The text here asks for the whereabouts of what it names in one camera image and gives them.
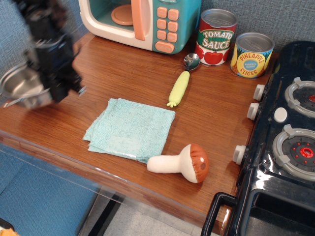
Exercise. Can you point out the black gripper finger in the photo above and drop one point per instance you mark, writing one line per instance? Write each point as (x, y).
(59, 90)

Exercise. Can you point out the pineapple slices can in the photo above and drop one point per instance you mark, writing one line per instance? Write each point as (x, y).
(251, 54)

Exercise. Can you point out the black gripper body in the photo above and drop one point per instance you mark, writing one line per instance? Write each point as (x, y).
(53, 59)

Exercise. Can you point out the light blue folded cloth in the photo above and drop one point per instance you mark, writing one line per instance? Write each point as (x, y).
(130, 130)

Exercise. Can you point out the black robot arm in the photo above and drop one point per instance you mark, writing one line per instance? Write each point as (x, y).
(45, 18)

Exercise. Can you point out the small stainless steel pot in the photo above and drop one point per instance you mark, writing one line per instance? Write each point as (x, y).
(22, 86)

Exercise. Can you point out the plush brown white mushroom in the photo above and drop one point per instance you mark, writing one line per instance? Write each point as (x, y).
(192, 162)

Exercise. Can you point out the orange object bottom corner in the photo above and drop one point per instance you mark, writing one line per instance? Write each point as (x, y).
(7, 229)

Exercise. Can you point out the black toy stove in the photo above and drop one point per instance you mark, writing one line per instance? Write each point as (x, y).
(276, 184)

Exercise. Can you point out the tomato sauce can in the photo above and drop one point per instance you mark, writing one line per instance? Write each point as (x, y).
(216, 30)

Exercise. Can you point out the spoon with yellow-green handle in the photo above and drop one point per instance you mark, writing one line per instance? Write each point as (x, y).
(190, 62)

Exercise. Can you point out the white stove knob front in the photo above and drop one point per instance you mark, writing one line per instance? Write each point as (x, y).
(238, 154)

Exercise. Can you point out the teal toy microwave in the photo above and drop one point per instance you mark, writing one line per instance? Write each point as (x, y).
(162, 26)

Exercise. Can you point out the white stove knob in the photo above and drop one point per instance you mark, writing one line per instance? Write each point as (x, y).
(238, 154)
(252, 111)
(258, 93)

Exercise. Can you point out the white stove knob middle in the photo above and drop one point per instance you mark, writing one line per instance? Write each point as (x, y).
(252, 111)

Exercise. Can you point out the white stove knob rear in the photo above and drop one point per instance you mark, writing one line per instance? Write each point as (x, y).
(258, 93)

